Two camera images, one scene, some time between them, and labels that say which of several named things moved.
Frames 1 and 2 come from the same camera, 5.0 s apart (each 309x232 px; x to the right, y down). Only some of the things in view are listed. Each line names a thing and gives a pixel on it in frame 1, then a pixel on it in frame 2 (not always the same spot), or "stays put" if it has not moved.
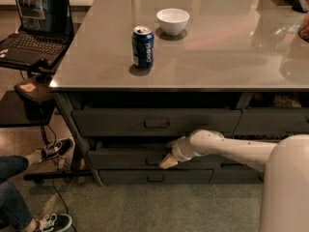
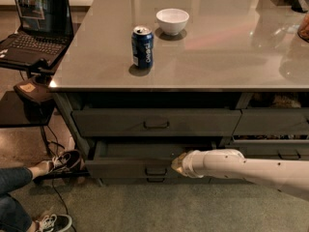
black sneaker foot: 56,149 → 67,160
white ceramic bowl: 173,20 stays put
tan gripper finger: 168,161 → 177,164
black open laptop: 45,26 stays put
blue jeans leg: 11,164 → 14,178
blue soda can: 143,46 stays put
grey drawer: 153,122 stays put
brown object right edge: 303,30 stays put
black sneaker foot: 54,222 stays put
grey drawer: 272,121 stays put
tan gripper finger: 172,143 → 182,156
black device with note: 35,90 stays put
